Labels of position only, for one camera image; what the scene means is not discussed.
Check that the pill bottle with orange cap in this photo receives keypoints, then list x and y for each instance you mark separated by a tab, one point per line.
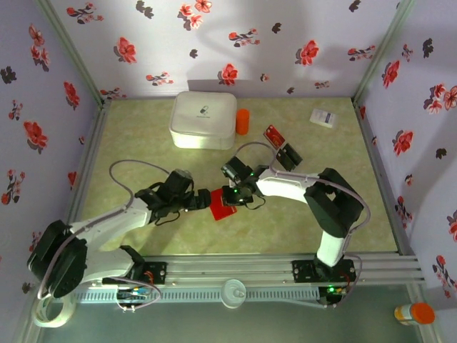
416	314

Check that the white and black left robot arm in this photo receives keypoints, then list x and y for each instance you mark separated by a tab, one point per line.
110	223

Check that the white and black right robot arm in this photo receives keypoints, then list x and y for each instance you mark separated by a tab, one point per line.
285	186

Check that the aluminium frame side rail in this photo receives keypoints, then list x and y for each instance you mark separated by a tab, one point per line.
94	143
382	178

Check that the white medicine case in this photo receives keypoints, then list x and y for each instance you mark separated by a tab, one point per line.
203	119

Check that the red card holder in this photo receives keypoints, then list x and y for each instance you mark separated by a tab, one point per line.
223	212

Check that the small white blue packet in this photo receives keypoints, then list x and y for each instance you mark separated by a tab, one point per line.
323	117

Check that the clear tape roll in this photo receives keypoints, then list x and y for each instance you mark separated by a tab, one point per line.
53	324

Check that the white round cap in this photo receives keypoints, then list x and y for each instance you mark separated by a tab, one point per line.
233	293

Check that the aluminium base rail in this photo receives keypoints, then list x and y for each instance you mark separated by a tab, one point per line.
228	269

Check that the aluminium frame post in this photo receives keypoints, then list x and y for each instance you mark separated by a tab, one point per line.
75	53
381	53
417	296

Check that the orange cylinder container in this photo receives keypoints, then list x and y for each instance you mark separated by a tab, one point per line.
242	121

